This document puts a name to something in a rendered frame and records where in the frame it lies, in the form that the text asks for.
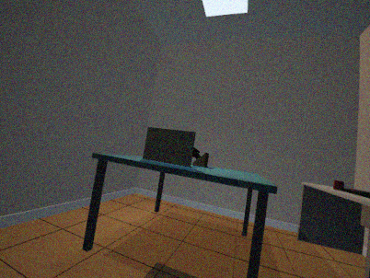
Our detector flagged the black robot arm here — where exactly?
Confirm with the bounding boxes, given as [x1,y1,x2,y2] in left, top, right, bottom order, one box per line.
[192,147,201,159]

